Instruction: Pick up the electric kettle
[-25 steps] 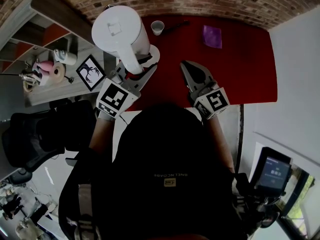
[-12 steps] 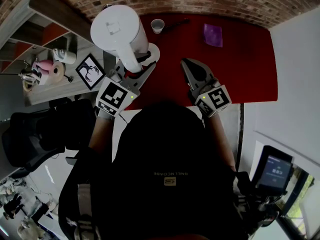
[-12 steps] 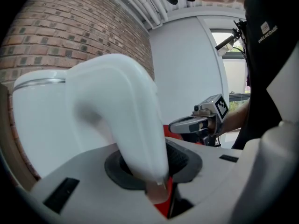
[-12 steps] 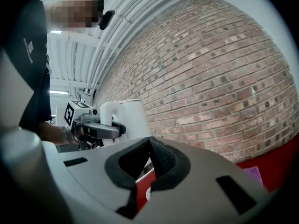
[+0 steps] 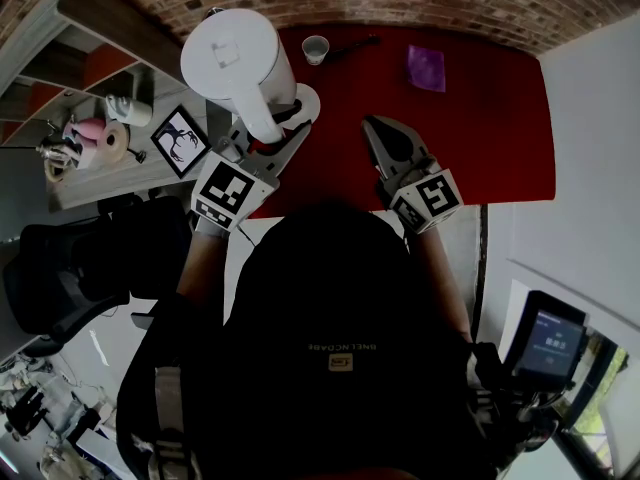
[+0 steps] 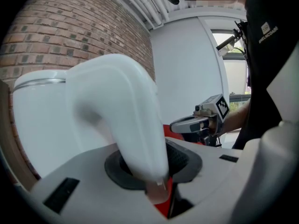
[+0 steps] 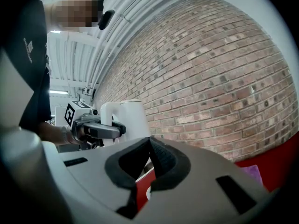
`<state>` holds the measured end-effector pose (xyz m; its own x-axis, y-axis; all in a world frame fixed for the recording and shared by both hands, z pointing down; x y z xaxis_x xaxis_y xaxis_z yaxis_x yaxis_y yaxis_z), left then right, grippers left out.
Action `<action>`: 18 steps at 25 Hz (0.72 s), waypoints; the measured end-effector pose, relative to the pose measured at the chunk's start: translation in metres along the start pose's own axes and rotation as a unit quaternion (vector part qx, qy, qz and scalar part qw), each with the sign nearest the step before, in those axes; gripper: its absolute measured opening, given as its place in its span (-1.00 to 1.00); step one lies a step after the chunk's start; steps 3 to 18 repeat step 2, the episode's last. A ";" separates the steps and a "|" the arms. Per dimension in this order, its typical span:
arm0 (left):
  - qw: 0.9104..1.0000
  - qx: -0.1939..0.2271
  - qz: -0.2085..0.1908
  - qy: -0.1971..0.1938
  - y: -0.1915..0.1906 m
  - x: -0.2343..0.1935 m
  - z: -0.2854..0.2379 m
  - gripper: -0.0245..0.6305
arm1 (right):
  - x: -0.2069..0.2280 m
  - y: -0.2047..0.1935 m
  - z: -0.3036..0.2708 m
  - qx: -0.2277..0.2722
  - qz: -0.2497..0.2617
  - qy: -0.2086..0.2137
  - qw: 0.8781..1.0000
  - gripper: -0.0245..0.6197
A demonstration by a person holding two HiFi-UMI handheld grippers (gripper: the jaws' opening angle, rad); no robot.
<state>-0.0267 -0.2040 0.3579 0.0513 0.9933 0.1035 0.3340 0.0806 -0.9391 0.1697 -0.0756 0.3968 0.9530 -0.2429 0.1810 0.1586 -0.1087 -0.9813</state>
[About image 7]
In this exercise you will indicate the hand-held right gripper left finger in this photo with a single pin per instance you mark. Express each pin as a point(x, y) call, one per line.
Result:
point(93, 169)

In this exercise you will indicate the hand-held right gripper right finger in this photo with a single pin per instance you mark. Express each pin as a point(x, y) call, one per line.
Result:
point(201, 195)

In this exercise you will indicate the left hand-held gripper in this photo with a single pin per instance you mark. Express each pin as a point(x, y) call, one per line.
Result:
point(72, 113)

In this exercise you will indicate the white electric kettle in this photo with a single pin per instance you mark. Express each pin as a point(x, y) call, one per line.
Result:
point(134, 118)

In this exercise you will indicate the person's left forearm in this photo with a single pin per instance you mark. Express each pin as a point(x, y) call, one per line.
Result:
point(50, 132)

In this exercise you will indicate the person's left hand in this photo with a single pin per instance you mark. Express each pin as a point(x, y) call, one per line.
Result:
point(78, 134)

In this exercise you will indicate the silver wristband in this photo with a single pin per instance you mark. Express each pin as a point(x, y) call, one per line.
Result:
point(64, 134)

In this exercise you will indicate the purple cloth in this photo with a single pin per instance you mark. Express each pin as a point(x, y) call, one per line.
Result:
point(252, 172)

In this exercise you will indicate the ceiling light strip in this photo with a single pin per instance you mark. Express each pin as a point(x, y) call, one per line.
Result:
point(58, 92)

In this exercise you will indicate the person's black shirt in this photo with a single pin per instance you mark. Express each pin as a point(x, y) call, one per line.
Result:
point(28, 62)

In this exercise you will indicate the person's head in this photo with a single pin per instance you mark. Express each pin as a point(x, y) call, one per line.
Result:
point(74, 8)

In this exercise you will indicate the black head-worn camera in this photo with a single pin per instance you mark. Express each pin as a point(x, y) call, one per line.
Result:
point(106, 19)

